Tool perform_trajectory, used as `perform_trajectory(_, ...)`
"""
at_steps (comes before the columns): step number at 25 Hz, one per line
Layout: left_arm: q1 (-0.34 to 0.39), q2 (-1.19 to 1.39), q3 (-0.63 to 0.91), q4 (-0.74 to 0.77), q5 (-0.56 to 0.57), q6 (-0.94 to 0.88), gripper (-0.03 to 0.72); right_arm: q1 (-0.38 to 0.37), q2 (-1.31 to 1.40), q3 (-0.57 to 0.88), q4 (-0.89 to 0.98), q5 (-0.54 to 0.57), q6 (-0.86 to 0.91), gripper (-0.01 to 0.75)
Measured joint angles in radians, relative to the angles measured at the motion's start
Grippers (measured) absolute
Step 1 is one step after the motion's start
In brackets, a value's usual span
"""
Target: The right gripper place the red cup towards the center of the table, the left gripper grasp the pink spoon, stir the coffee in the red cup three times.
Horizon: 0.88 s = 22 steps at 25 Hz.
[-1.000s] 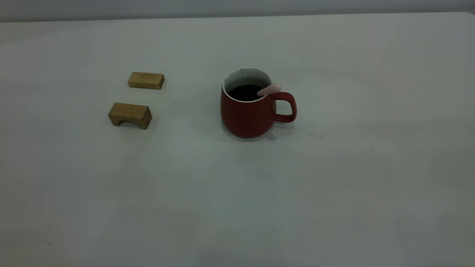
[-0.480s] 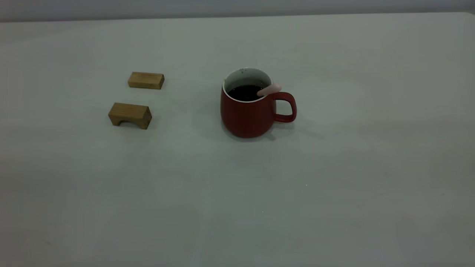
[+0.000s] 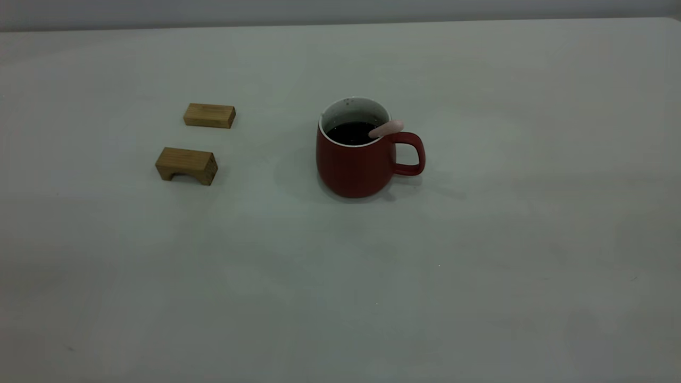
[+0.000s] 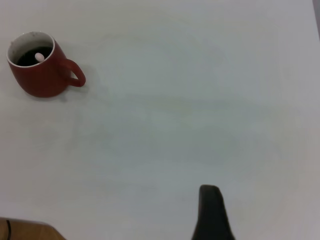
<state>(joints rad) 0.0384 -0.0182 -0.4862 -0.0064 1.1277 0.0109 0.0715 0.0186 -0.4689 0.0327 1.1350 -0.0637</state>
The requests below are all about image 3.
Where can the arched wooden block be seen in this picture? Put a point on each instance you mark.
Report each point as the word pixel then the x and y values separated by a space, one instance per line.
pixel 186 159

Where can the red ceramic mug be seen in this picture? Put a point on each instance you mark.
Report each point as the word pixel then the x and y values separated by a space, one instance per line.
pixel 354 170

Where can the flat rectangular wooden block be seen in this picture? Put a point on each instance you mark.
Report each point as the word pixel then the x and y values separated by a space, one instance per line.
pixel 208 115

